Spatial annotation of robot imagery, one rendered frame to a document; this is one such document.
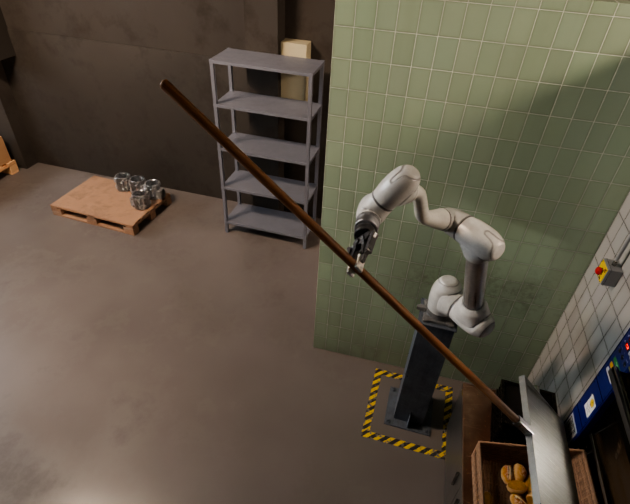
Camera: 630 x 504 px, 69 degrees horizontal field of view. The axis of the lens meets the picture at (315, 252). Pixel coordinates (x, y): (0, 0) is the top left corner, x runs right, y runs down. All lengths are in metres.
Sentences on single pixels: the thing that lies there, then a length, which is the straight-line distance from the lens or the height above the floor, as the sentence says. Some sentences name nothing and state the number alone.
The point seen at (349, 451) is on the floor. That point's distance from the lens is 3.34.
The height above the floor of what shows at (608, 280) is 1.45.
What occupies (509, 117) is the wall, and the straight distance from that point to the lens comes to 2.57.
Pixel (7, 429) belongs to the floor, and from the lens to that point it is 3.88.
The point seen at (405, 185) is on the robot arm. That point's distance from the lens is 1.64.
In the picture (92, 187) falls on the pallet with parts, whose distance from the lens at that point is 5.85.
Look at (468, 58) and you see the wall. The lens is 2.47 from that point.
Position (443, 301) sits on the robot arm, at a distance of 2.61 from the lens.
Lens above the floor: 2.93
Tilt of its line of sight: 39 degrees down
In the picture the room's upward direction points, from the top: 3 degrees clockwise
